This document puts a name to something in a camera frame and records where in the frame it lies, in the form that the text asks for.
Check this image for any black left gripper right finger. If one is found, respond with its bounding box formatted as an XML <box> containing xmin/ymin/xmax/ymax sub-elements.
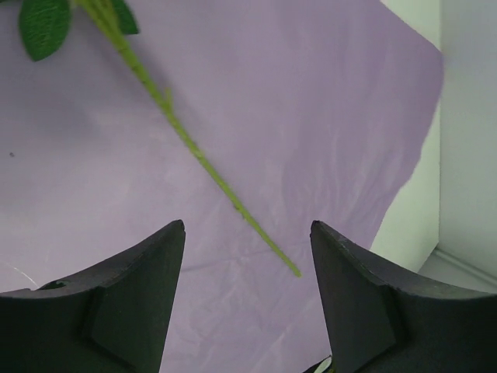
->
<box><xmin>311</xmin><ymin>221</ymin><xmax>496</xmax><ymax>373</ymax></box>

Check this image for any purple tissue paper sheet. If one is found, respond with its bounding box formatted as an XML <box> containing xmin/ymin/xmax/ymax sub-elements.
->
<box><xmin>1</xmin><ymin>1</ymin><xmax>443</xmax><ymax>372</ymax></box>

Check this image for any pink artificial flower bunch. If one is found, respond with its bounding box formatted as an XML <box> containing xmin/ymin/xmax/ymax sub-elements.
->
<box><xmin>18</xmin><ymin>0</ymin><xmax>301</xmax><ymax>277</ymax></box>

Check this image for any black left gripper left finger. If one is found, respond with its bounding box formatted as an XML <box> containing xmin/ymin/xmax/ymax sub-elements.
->
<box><xmin>1</xmin><ymin>220</ymin><xmax>186</xmax><ymax>373</ymax></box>

